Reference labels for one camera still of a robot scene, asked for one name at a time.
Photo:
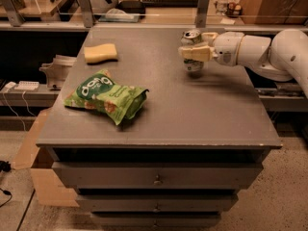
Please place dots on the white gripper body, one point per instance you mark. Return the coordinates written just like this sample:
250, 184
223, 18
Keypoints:
226, 48

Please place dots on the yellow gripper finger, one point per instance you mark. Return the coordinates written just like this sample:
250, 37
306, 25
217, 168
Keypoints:
203, 53
209, 37

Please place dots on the crushed 7up can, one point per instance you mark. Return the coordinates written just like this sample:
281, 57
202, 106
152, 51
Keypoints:
191, 38

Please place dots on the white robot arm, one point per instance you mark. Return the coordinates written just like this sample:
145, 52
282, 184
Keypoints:
282, 58

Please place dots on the clear water bottle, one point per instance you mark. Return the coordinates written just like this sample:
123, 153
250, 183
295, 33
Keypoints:
221, 7

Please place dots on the black keyboard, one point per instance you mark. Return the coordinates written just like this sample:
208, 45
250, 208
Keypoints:
170, 3

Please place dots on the black device on desk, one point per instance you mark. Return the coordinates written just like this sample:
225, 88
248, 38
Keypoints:
132, 6

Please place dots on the grey drawer cabinet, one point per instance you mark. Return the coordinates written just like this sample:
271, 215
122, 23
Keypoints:
181, 161

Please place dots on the yellow sponge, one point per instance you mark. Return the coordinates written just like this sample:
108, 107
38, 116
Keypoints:
100, 53

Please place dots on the green chip bag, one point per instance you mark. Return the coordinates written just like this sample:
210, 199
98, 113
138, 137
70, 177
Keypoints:
101, 93

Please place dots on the white power strip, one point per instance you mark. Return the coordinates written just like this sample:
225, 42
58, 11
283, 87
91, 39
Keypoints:
27, 85

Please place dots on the cardboard box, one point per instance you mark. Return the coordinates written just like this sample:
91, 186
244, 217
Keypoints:
48, 186

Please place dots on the grey metal bracket part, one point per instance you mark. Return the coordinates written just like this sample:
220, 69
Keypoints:
57, 71

